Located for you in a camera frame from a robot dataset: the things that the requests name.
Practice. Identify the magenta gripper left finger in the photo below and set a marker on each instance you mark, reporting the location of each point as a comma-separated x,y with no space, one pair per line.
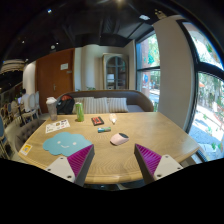
73,168

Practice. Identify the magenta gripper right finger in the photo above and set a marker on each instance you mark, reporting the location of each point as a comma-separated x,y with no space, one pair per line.
154,166

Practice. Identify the blue cloud mouse pad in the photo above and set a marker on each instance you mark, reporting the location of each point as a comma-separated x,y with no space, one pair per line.
65,144

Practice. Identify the small teal packet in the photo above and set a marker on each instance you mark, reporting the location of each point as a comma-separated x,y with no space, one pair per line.
104,129

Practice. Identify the printed menu card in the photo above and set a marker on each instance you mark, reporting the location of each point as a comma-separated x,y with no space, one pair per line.
57,126

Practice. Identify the yellow table sticker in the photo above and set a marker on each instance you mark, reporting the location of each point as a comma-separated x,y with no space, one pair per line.
26,149

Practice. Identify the green can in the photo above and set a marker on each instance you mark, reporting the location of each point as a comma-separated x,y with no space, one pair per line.
79,111

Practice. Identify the clear plastic wrapper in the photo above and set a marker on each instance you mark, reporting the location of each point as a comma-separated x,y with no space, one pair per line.
113,118

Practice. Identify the striped cushion left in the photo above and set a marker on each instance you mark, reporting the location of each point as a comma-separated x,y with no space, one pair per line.
93,105

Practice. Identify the striped cushion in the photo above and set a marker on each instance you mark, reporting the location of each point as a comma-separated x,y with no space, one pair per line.
117,105
93,105

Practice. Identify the black backpack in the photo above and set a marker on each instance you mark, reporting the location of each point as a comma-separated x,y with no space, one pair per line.
65,105

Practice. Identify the grey tufted bench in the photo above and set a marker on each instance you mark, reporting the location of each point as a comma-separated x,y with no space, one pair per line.
25,132

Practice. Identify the striped cushion right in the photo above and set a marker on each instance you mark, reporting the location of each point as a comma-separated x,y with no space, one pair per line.
117,105

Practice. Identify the blue chair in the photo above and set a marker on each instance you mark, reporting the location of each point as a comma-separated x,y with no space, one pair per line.
3,140

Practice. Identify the seated person in white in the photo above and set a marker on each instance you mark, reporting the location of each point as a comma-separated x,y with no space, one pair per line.
24,102

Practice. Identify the orange wooden door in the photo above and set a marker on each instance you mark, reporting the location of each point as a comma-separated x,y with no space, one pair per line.
54,75

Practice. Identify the arched glass cabinet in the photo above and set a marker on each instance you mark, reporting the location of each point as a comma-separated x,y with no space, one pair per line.
115,71

